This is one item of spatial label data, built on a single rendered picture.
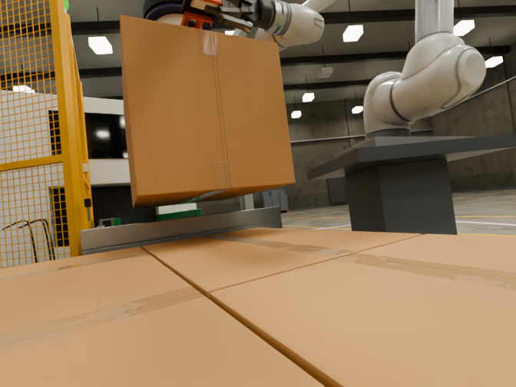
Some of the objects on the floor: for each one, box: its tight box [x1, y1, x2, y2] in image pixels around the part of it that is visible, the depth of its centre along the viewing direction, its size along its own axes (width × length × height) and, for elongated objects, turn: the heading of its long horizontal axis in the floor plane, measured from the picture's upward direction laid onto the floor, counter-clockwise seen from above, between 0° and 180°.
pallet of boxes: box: [261, 190, 289, 213], centre depth 1585 cm, size 137×91×136 cm
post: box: [240, 194, 254, 210], centre depth 171 cm, size 7×7×100 cm
